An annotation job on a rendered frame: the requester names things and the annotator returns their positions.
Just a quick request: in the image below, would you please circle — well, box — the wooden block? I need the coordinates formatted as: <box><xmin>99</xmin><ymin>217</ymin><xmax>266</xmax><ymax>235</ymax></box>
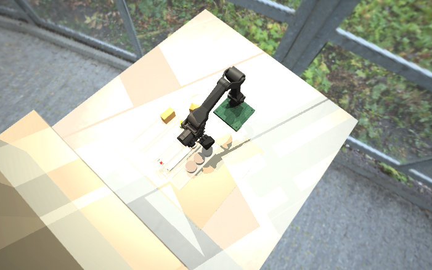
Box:
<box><xmin>160</xmin><ymin>107</ymin><xmax>176</xmax><ymax>124</ymax></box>
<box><xmin>189</xmin><ymin>103</ymin><xmax>201</xmax><ymax>113</ymax></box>

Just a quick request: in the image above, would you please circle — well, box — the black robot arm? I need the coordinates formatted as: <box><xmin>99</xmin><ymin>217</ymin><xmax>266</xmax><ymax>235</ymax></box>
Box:
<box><xmin>177</xmin><ymin>66</ymin><xmax>246</xmax><ymax>148</ymax></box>

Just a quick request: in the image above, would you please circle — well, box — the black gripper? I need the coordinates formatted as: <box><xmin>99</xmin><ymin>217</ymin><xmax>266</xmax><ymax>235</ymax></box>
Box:
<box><xmin>181</xmin><ymin>119</ymin><xmax>215</xmax><ymax>150</ymax></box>

